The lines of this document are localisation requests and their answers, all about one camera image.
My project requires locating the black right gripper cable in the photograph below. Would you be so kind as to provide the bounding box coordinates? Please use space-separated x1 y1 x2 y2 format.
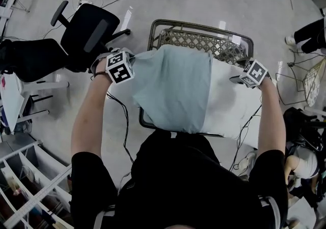
229 104 263 172

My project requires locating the gold wire chair patterned cushion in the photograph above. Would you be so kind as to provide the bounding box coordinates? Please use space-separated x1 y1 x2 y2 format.
275 57 326 108

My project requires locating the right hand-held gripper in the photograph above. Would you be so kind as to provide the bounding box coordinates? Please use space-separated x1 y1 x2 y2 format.
229 58 273 89

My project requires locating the black office chair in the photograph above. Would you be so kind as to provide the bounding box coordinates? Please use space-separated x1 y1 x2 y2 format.
282 107 326 152
50 0 132 73
0 38 69 83

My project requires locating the white paper card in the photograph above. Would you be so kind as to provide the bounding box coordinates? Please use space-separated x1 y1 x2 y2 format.
229 34 242 46

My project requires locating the white desk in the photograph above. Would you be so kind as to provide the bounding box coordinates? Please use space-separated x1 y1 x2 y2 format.
0 73 70 134

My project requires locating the person's left forearm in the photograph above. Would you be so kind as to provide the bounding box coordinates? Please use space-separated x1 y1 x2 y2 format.
70 73 113 159

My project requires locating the white shelf unit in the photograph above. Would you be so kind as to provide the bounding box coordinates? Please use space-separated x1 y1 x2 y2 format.
0 140 73 229

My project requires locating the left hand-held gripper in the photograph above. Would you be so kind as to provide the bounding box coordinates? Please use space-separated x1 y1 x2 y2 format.
90 47 135 85

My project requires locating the person's right forearm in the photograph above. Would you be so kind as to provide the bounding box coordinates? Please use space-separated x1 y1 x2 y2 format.
257 80 286 156

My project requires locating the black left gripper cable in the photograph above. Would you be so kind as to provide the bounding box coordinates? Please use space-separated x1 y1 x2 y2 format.
105 91 135 165

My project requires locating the person's black shirt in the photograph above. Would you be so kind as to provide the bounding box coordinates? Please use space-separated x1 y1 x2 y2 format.
70 130 290 229

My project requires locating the white pillow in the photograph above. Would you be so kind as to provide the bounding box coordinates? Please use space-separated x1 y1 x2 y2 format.
203 58 263 148

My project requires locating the light blue pillowcase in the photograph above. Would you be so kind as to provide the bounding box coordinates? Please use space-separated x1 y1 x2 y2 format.
131 44 214 134

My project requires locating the white backpack shoulder strap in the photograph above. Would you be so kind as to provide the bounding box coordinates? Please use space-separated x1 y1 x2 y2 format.
93 205 117 229
257 194 281 229

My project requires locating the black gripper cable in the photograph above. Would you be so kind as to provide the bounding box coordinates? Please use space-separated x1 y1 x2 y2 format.
105 91 135 165
229 104 263 172

